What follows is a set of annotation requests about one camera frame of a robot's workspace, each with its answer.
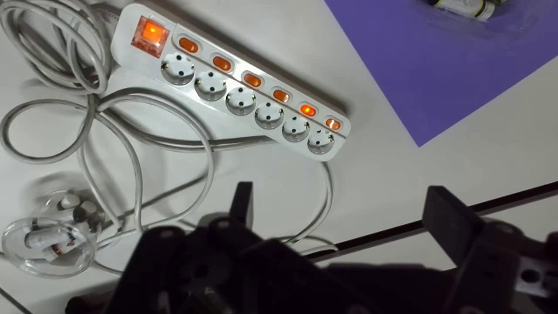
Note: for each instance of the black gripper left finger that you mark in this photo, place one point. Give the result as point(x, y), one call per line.
point(243, 202)

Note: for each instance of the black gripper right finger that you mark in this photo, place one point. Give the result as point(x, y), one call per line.
point(450, 224)

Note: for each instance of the white power strip orange switches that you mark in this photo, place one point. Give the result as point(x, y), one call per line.
point(233, 80)

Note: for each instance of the purple mat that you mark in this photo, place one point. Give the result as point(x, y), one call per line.
point(454, 64)

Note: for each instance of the white cylindrical object dark bands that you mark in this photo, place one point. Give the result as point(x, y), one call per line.
point(464, 8)

